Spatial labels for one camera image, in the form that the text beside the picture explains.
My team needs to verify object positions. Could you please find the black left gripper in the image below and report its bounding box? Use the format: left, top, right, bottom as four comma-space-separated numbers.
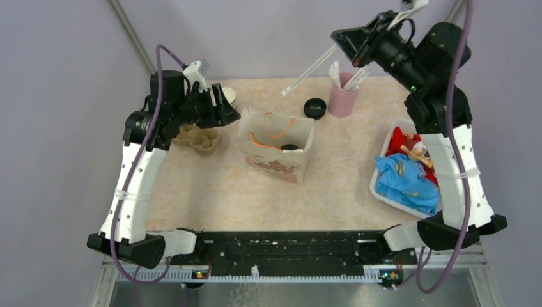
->
172, 83, 240, 128

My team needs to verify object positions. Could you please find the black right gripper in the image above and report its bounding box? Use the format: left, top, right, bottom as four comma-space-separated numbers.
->
329, 10, 426, 93

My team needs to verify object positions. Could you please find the single white straw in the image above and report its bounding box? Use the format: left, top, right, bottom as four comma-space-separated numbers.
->
281, 44, 338, 96

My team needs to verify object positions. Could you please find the cream paper gift bag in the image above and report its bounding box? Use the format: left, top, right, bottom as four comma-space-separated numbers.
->
237, 108, 314, 184

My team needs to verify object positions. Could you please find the black plastic cup lid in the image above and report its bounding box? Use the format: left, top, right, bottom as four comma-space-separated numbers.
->
280, 144, 299, 151

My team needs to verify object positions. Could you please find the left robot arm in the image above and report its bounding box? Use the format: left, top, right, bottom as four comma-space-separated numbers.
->
87, 59, 241, 269

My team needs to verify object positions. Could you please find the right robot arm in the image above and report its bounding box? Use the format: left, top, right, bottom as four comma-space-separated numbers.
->
330, 1, 507, 264

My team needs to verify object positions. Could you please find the stack of paper cups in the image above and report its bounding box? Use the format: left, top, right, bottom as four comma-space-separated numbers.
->
222, 87, 237, 109

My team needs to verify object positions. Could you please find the pink straw holder cup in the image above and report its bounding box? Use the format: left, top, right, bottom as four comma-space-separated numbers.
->
327, 81, 359, 118

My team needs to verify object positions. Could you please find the spare black cup lid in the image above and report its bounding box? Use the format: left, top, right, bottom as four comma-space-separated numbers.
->
303, 98, 327, 120

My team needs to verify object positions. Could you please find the white plastic basket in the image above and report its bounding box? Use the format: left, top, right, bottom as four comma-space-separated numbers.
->
369, 118, 442, 219

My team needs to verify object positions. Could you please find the red snack packet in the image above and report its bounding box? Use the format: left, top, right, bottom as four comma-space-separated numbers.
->
385, 127, 438, 186

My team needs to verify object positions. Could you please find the blue cartoon packet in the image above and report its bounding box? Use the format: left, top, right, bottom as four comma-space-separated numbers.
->
375, 153, 440, 216

